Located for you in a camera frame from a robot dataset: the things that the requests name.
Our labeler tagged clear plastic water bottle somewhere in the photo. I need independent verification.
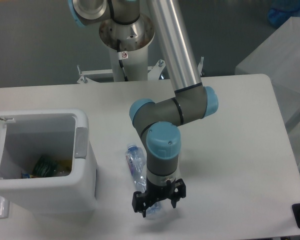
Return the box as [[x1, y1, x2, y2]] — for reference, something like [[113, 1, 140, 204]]
[[125, 143, 164, 220]]

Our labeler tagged blue bag top right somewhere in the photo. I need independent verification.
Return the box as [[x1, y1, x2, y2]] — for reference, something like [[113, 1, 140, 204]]
[[267, 0, 300, 28]]

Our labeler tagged green snack wrapper in bin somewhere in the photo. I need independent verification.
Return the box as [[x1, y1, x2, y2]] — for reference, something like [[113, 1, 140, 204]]
[[32, 155, 59, 178]]

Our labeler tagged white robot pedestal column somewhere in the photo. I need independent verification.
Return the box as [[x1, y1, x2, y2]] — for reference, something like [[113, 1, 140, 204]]
[[99, 13, 155, 82]]

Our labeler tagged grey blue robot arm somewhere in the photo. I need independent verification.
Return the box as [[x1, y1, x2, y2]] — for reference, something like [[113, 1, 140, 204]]
[[129, 0, 219, 216]]

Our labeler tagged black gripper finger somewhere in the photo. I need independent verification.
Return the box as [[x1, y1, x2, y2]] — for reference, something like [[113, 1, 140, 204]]
[[169, 178, 186, 209], [132, 191, 150, 218]]

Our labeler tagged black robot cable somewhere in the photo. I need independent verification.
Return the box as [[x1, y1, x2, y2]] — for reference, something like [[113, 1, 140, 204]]
[[116, 39, 129, 82]]

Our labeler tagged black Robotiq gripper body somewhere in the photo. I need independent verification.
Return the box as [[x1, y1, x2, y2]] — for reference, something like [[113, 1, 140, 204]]
[[145, 180, 176, 203]]

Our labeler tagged yellow blue wrapper in bin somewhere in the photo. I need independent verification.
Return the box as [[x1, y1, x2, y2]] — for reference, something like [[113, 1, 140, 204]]
[[21, 171, 32, 179]]

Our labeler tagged white pedestal base frame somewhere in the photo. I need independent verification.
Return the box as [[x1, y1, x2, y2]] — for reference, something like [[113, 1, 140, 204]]
[[76, 56, 205, 85]]

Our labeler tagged white plastic trash can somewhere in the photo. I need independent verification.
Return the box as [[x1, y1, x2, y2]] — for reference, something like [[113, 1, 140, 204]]
[[0, 108, 97, 214]]

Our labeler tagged translucent white box right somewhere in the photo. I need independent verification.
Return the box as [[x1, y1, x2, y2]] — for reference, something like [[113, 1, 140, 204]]
[[235, 17, 300, 173]]

